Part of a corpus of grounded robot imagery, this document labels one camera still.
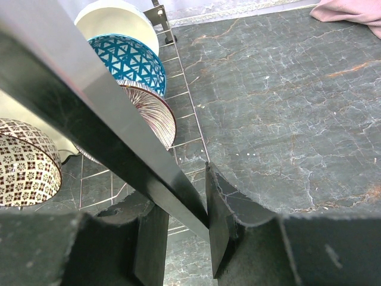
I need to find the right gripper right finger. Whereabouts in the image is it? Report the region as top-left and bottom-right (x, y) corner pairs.
(205, 163), (380, 285)

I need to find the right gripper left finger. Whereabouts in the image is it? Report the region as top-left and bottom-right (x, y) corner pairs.
(1, 192), (168, 285)

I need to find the brown cross patterned bowl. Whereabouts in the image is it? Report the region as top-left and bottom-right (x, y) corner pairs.
(1, 118), (62, 207)

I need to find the blue triangle patterned bowl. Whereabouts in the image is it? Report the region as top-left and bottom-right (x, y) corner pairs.
(88, 34), (167, 98)

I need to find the stainless steel dish rack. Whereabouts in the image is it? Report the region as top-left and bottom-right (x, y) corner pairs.
(1, 1), (209, 240)

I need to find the plain white bowl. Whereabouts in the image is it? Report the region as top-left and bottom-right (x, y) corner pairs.
(74, 1), (160, 55)

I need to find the white scalloped bowl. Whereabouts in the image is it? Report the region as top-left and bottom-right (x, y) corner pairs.
(1, 90), (80, 163)

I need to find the dusty pink cloth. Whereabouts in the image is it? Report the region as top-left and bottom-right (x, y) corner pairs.
(310, 0), (380, 39)

